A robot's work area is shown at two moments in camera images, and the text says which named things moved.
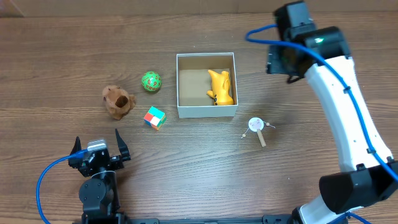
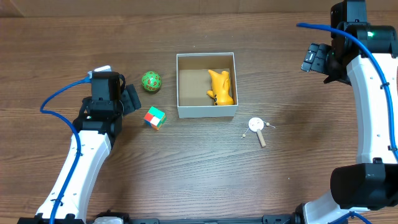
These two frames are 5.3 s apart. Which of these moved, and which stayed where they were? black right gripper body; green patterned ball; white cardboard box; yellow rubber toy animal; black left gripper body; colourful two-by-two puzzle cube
Moved: black left gripper body; black right gripper body
Stayed: yellow rubber toy animal; white cardboard box; colourful two-by-two puzzle cube; green patterned ball
